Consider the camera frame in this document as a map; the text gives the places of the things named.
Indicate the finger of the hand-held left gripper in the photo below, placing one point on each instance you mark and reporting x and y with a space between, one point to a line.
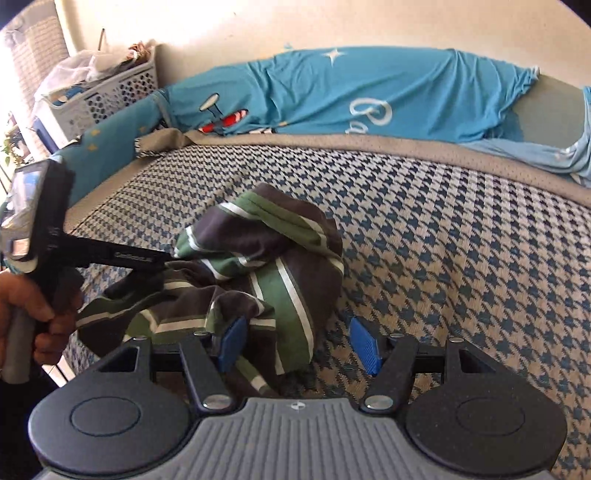
138 259

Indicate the grey-green foam cushion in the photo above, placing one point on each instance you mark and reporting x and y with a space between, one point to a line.
549 110

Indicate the blue houndstooth bed mat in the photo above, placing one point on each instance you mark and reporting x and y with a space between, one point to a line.
438 240

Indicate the green and brown striped t-shirt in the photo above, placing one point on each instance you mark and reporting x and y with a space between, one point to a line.
268 249

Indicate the white plastic basket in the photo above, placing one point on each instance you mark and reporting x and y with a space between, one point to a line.
115 92

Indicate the person's left hand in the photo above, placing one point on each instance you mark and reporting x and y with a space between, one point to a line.
21 295

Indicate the blue box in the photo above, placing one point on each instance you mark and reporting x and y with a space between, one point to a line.
44 134

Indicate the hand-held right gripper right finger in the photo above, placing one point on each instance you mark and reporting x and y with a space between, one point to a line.
364 344

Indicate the light blue cloth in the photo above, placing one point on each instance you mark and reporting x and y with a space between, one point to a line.
554 154

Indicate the clear plastic bags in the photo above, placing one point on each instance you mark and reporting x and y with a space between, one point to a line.
83 69

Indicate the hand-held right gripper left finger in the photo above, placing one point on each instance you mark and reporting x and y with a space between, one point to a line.
233 344

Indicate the white mesh curtain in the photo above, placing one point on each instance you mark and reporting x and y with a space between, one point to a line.
37 50

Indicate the green plant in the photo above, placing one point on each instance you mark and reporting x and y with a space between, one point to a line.
11 143

